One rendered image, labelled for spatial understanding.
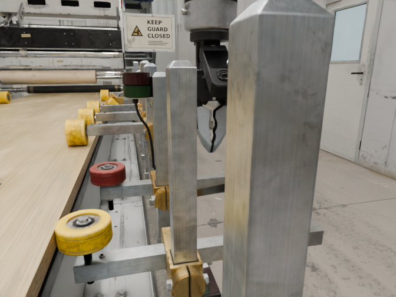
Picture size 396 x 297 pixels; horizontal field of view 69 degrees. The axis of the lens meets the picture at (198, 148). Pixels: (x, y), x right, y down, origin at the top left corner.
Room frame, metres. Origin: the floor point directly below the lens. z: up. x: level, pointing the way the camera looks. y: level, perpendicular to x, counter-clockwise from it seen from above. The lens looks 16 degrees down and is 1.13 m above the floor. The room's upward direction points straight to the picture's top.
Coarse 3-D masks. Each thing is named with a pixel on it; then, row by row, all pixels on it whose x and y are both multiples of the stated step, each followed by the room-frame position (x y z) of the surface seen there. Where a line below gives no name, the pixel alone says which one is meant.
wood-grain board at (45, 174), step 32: (32, 96) 2.43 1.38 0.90; (64, 96) 2.43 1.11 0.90; (96, 96) 2.43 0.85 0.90; (0, 128) 1.11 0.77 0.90; (32, 128) 1.11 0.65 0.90; (64, 128) 1.11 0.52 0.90; (0, 160) 0.70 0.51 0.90; (32, 160) 0.70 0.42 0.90; (64, 160) 0.70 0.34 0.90; (0, 192) 0.51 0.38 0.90; (32, 192) 0.51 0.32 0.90; (64, 192) 0.51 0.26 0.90; (0, 224) 0.39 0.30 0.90; (32, 224) 0.39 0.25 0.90; (0, 256) 0.31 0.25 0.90; (32, 256) 0.31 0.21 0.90; (0, 288) 0.26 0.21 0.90; (32, 288) 0.27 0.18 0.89
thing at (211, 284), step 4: (204, 264) 0.56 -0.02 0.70; (204, 268) 0.54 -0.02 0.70; (208, 268) 0.54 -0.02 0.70; (204, 272) 0.53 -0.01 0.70; (208, 272) 0.53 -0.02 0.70; (208, 276) 0.52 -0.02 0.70; (212, 276) 0.52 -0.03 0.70; (212, 280) 0.50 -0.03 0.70; (208, 284) 0.49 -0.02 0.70; (212, 284) 0.49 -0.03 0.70; (212, 288) 0.48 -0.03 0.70; (216, 288) 0.48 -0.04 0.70; (212, 292) 0.47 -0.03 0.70; (216, 292) 0.47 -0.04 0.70
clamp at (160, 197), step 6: (150, 174) 0.69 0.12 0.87; (156, 186) 0.61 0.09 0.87; (162, 186) 0.61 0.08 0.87; (168, 186) 0.61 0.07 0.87; (156, 192) 0.60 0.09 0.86; (162, 192) 0.58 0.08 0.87; (168, 192) 0.59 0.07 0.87; (156, 198) 0.58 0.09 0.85; (162, 198) 0.58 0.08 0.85; (168, 198) 0.59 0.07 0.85; (156, 204) 0.58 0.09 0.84; (162, 204) 0.58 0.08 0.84; (168, 204) 0.59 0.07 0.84
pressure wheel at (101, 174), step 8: (96, 168) 0.63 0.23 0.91; (104, 168) 0.63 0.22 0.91; (112, 168) 0.64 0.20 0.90; (120, 168) 0.63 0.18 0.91; (96, 176) 0.60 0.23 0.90; (104, 176) 0.60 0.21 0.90; (112, 176) 0.60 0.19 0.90; (120, 176) 0.62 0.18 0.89; (96, 184) 0.60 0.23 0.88; (104, 184) 0.60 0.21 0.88; (112, 184) 0.60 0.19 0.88; (112, 200) 0.64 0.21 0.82; (112, 208) 0.63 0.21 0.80
